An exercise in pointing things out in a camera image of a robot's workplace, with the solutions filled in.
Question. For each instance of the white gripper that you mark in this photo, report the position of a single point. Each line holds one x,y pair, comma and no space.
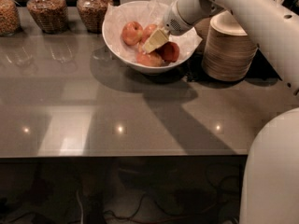
175,20

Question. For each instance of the red apple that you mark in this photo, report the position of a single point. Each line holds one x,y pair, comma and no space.
148,31
132,33
152,59
169,52

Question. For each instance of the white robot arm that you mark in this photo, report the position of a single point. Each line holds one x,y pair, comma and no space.
270,192

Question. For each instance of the red apple front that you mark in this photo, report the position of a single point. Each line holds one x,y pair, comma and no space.
152,59

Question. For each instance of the white paper bowl liner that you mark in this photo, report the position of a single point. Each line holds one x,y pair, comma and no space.
130,13

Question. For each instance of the white ceramic bowl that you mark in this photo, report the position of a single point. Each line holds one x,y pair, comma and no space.
115,45

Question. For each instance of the rear stack of paper plates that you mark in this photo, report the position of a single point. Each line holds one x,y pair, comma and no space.
202,30

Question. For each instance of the stack of paper plates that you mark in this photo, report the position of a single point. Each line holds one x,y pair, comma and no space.
202,30
229,51

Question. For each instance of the front stack of paper plates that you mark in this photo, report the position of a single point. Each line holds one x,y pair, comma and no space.
229,51

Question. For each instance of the right glass cereal jar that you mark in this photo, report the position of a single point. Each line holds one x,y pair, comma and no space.
92,13

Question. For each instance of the glass cereal jar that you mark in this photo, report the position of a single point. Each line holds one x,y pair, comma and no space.
9,17
49,15
92,13

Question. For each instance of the middle glass cereal jar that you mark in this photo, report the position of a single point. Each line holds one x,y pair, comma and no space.
49,15

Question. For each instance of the left glass cereal jar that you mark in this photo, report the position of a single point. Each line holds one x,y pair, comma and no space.
9,17

